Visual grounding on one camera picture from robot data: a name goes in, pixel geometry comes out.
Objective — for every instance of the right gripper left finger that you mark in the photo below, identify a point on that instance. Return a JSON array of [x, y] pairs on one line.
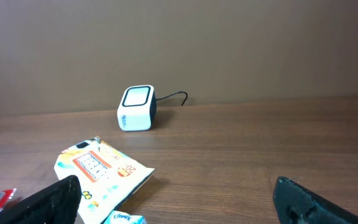
[[55, 204]]

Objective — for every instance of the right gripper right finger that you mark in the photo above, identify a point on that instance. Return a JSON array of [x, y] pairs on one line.
[[295, 204]]

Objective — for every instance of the white wet wipes pack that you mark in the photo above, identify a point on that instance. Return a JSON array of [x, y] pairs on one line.
[[107, 177]]

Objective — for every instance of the teal tissue pack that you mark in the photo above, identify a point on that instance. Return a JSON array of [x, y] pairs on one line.
[[117, 217]]

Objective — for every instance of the white barcode scanner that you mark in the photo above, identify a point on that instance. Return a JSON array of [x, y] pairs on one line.
[[137, 108]]

